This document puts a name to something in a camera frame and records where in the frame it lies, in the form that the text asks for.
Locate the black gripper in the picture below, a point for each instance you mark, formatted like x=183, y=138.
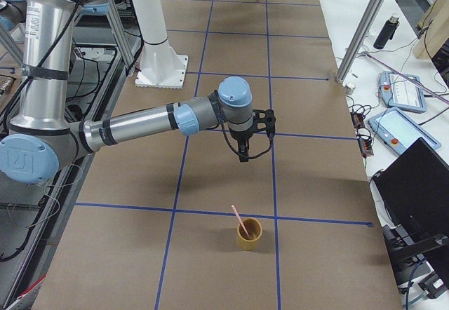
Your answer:
x=241, y=137

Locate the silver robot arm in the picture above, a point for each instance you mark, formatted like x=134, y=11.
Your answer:
x=39, y=140

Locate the yellow bamboo cup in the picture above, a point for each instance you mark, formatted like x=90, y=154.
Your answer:
x=255, y=231

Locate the pink chopstick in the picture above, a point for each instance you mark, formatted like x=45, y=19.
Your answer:
x=241, y=223

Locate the small metal cylinder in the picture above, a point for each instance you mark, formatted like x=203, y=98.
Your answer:
x=349, y=88

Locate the lower blue teach pendant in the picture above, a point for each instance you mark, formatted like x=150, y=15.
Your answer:
x=398, y=131

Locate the blue teach pendant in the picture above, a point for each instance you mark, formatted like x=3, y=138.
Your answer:
x=397, y=91
x=398, y=131

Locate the upper blue teach pendant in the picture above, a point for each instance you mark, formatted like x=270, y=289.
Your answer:
x=397, y=91

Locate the black laptop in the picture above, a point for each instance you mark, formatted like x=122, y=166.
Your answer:
x=414, y=189

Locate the black water bottle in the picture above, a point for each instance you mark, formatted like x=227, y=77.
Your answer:
x=387, y=32

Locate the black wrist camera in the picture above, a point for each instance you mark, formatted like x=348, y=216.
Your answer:
x=264, y=121

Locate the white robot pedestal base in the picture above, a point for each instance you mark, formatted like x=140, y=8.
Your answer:
x=160, y=66

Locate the aluminium frame post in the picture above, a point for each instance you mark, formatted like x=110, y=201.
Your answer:
x=366, y=21

